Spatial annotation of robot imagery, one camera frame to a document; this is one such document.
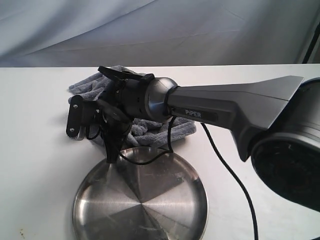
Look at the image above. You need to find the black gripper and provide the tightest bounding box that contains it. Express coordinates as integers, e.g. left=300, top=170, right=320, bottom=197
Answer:
left=96, top=66, right=154, bottom=164

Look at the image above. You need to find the grey fluffy towel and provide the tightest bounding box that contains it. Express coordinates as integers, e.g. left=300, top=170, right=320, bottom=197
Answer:
left=68, top=72, right=197, bottom=148

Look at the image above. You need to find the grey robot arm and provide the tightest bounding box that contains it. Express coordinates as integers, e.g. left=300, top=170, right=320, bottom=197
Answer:
left=98, top=66, right=320, bottom=211

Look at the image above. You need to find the round stainless steel plate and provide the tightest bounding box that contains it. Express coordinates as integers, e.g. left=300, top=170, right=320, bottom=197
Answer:
left=72, top=147, right=209, bottom=240

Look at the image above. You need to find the black stand pole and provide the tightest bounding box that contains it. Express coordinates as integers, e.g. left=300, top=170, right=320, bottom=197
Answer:
left=302, top=23, right=320, bottom=64

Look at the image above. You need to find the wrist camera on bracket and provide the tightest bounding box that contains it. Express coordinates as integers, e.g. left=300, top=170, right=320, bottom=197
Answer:
left=66, top=95, right=101, bottom=141

